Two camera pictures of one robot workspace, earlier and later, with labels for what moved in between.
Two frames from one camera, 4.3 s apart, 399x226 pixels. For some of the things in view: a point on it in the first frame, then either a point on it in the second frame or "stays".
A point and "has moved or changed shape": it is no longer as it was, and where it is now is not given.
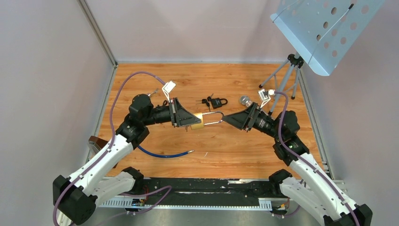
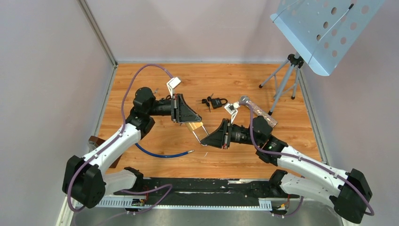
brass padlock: x=201 y=125 has moved or changed shape
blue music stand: x=323 y=30 stays
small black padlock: x=216 y=102 stays
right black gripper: x=240 y=119 to x=216 y=139
